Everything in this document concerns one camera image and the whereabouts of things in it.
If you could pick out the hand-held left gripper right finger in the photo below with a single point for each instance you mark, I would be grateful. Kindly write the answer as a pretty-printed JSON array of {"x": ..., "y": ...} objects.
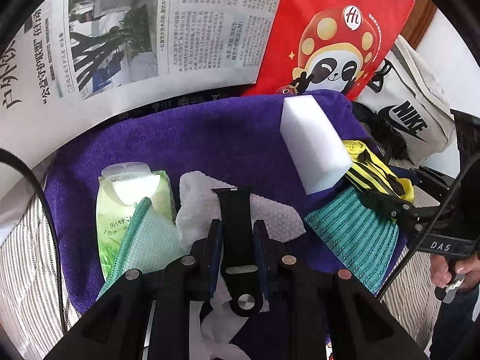
[{"x": 261, "y": 258}]

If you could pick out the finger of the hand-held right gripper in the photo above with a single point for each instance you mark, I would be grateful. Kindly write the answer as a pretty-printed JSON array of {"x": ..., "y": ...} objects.
[
  {"x": 431, "y": 176},
  {"x": 397, "y": 210}
]

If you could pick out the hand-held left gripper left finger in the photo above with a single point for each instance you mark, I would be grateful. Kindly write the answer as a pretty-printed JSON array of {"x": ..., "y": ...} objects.
[{"x": 214, "y": 258}]

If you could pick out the white paper towel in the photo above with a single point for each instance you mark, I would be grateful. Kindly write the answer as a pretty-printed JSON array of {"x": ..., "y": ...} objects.
[{"x": 277, "y": 217}]

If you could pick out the teal ribbed cloth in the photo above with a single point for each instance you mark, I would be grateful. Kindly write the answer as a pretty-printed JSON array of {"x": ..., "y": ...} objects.
[{"x": 348, "y": 232}]

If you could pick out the pale green microfibre cloth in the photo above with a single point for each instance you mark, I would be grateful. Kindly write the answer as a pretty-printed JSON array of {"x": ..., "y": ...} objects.
[{"x": 150, "y": 240}]

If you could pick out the person's right hand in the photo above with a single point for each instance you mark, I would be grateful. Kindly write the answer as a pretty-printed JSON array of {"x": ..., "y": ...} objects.
[{"x": 438, "y": 270}]

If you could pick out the white sponge block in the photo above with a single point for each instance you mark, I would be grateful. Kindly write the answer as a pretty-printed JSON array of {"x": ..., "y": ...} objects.
[{"x": 315, "y": 146}]

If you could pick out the green tissue pack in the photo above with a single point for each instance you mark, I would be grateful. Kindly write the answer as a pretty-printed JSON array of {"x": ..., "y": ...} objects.
[{"x": 112, "y": 232}]

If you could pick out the purple towel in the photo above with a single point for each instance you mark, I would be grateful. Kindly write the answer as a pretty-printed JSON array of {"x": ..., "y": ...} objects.
[{"x": 225, "y": 138}]

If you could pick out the person's dark blue trousers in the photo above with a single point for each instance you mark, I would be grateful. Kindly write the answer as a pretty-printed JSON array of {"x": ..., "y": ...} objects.
[{"x": 457, "y": 330}]

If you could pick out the grey striped bedding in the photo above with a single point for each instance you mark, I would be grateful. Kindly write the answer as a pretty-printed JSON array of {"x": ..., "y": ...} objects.
[{"x": 30, "y": 288}]

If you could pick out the red panda print bag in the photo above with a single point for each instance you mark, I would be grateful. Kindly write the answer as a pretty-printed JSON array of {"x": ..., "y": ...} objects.
[{"x": 318, "y": 7}]

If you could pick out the folded newspaper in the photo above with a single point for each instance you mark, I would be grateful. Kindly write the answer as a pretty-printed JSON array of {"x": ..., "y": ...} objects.
[{"x": 187, "y": 26}]

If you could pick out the wooden bed frame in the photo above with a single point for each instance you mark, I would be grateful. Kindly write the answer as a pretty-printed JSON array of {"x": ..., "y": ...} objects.
[{"x": 416, "y": 18}]

